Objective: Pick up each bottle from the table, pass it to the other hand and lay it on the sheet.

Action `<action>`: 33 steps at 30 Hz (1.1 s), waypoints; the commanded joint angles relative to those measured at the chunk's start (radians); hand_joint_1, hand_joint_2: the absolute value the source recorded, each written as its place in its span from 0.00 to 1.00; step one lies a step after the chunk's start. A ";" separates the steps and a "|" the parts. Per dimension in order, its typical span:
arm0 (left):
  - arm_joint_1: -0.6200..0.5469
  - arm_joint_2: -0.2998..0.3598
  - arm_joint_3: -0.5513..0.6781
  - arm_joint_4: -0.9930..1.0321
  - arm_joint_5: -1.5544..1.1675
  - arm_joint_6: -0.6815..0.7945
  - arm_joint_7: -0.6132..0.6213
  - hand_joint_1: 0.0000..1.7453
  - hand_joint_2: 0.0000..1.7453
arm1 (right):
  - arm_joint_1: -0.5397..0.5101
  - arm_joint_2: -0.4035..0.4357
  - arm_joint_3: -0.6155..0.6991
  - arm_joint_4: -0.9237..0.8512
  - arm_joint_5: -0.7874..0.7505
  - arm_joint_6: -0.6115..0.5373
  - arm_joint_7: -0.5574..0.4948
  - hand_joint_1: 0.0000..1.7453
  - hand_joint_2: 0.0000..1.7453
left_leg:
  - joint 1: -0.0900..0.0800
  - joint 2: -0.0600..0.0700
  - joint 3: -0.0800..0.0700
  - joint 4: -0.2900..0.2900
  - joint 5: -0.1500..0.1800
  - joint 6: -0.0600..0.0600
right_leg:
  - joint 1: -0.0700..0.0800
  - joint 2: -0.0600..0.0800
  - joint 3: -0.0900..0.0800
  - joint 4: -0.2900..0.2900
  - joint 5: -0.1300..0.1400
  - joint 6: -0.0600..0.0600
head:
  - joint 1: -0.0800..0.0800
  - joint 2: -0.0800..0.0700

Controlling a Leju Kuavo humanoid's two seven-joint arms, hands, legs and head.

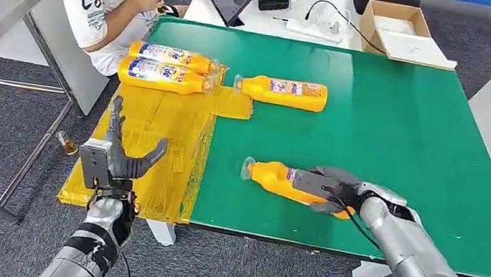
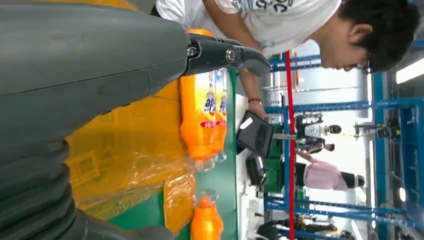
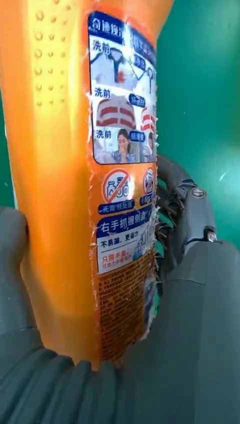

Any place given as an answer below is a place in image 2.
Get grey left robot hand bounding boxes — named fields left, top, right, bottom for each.
left=0, top=2, right=273, bottom=240

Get black tablet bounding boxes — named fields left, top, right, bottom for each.
left=235, top=110, right=275, bottom=160

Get orange plastic bottle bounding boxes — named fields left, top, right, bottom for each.
left=179, top=28, right=218, bottom=173
left=211, top=67, right=230, bottom=164
left=190, top=188, right=225, bottom=240

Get clear plastic film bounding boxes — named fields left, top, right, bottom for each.
left=71, top=150, right=200, bottom=238

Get person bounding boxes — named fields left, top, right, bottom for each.
left=294, top=143, right=366, bottom=193
left=150, top=0, right=422, bottom=121

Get black device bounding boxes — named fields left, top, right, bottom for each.
left=245, top=155, right=268, bottom=194

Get green crate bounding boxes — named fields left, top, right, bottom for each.
left=264, top=123, right=286, bottom=195

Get red pole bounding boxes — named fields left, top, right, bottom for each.
left=284, top=50, right=297, bottom=240

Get white humanoid robot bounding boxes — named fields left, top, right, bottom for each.
left=294, top=112, right=343, bottom=155

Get blue metal rack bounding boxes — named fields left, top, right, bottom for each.
left=263, top=39, right=424, bottom=240

